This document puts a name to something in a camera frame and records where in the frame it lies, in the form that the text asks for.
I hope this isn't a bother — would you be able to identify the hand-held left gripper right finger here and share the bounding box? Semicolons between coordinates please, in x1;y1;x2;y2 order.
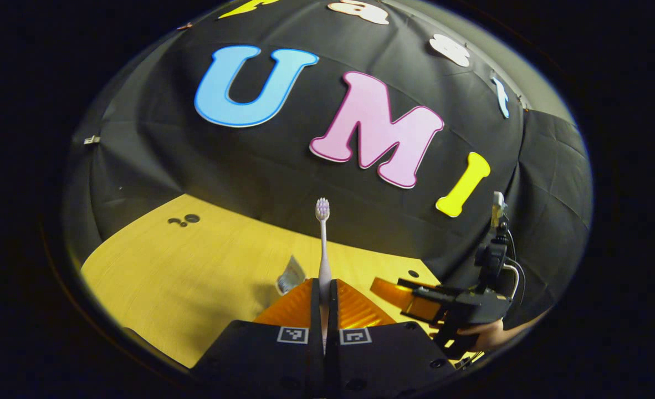
327;279;461;397

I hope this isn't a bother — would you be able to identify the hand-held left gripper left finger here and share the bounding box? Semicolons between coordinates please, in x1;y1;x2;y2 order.
195;278;324;397

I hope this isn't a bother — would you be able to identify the white toothpaste tube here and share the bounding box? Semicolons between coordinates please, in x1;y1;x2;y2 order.
276;255;307;295

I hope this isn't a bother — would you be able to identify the white toothbrush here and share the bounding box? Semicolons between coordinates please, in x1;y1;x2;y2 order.
315;197;332;355

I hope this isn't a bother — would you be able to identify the black backdrop cloth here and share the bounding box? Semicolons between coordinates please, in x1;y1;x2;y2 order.
64;0;593;328

